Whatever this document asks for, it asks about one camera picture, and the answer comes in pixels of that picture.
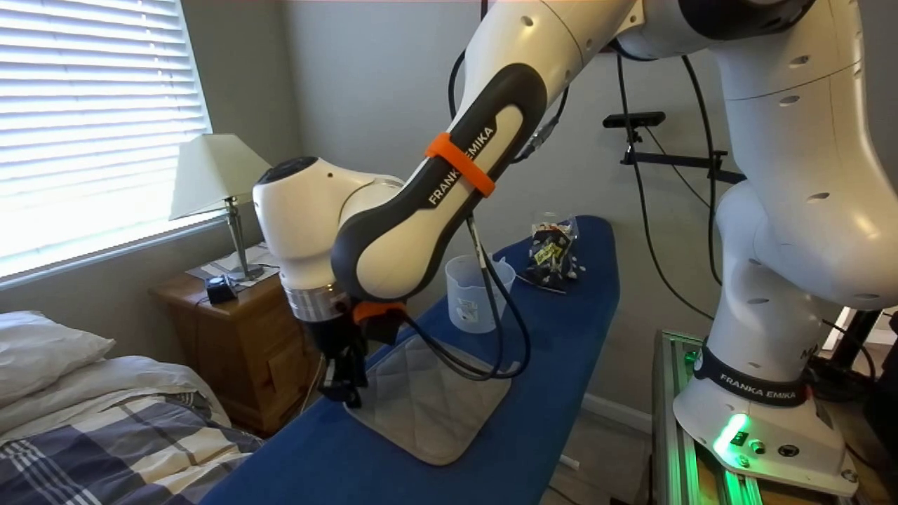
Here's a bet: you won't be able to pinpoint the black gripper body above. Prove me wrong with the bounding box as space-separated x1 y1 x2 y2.
309 313 404 391

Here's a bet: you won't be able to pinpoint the grey potholder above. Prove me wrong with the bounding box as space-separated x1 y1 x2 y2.
349 337 511 467

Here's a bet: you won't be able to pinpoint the metal robot base stand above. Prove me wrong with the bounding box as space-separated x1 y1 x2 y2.
652 332 863 505

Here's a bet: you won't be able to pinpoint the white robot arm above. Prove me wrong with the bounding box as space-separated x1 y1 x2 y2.
252 0 898 497

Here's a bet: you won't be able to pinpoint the clear plastic jar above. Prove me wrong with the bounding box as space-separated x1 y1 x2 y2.
448 255 518 334

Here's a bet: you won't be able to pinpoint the wooden nightstand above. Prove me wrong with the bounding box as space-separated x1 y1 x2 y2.
154 244 318 435

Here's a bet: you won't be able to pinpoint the black alarm clock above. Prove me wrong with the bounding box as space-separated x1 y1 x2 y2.
205 275 236 307

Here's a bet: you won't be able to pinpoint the bed with plaid blanket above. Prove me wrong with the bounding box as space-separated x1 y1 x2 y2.
0 358 262 505

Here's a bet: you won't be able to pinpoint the blue ironing board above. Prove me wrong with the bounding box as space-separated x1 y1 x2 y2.
203 217 620 505

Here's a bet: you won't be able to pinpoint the table lamp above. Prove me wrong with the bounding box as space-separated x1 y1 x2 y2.
172 135 266 282

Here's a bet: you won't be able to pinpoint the crumpled snack bag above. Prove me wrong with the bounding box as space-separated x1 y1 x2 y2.
523 223 586 292

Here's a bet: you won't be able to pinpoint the white pillow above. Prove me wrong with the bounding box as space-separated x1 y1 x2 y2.
0 313 112 404

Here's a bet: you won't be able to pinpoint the window blinds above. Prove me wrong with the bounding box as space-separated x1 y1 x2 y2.
0 0 212 278

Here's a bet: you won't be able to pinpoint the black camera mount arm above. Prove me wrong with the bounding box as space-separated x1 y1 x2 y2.
602 111 746 188

